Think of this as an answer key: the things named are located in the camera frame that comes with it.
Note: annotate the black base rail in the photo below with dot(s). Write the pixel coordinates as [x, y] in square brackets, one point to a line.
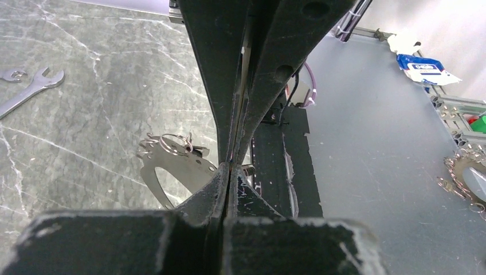
[284, 175]

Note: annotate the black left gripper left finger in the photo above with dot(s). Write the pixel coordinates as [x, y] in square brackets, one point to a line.
[185, 240]

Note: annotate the large silver wrench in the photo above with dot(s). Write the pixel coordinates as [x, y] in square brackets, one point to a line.
[39, 83]

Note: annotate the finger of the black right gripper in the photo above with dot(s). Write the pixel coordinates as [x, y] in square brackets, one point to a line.
[283, 35]
[216, 30]

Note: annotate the blue white packet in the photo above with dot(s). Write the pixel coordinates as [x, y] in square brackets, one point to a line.
[426, 71]

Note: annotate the small silver wrench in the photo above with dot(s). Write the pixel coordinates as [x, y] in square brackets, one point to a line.
[12, 75]

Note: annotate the aluminium frame rail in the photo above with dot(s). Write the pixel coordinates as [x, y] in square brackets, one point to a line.
[454, 112]

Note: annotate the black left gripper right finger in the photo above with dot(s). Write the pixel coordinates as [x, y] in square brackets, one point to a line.
[258, 240]

